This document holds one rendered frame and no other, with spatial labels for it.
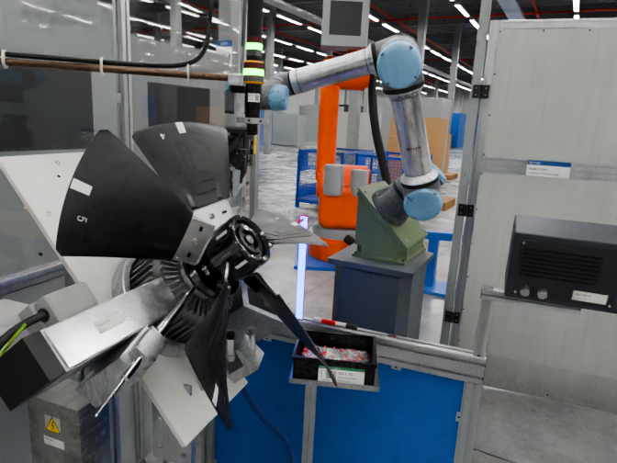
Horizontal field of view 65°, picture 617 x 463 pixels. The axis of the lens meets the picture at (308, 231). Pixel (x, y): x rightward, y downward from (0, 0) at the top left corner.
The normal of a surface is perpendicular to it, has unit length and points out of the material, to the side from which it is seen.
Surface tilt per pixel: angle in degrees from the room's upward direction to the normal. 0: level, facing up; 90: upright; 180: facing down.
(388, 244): 90
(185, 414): 50
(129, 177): 77
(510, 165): 90
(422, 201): 115
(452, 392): 90
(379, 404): 90
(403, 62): 100
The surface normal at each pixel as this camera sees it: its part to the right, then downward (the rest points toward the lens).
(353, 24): -0.01, 0.22
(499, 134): -0.35, 0.20
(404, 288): 0.32, 0.23
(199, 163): 0.25, -0.48
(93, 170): 0.73, -0.09
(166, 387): 0.75, -0.53
